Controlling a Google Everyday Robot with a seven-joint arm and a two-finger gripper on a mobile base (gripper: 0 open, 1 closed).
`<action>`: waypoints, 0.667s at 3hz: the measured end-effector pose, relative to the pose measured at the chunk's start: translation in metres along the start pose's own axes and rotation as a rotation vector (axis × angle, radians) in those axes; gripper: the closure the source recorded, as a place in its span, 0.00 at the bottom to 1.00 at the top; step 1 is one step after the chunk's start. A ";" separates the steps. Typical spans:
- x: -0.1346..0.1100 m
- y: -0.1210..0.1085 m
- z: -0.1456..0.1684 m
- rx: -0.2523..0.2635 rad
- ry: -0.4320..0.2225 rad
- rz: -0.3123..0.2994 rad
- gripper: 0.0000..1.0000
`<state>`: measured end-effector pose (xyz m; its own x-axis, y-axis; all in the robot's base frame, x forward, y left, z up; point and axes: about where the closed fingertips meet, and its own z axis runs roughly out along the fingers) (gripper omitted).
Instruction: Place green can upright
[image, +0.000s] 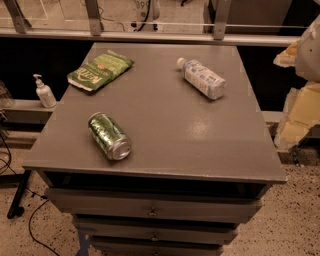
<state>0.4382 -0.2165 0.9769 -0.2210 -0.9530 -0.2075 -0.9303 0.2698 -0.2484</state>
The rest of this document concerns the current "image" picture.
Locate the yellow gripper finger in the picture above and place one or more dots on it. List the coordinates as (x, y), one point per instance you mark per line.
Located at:
(301, 112)
(287, 58)

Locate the green soda can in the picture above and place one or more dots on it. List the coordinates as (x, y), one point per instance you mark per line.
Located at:
(109, 136)

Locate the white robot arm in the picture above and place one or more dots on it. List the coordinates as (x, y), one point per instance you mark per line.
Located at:
(308, 55)

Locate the white plastic bottle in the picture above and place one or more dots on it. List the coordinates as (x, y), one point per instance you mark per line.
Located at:
(202, 78)

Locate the green chip bag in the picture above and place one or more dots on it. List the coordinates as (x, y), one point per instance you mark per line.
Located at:
(100, 71)

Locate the white pump dispenser bottle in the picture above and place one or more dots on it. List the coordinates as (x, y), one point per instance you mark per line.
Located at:
(44, 92)

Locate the grey metal railing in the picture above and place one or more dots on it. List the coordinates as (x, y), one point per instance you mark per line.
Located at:
(219, 22)

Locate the black stand leg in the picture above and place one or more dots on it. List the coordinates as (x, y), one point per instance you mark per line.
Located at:
(16, 210)

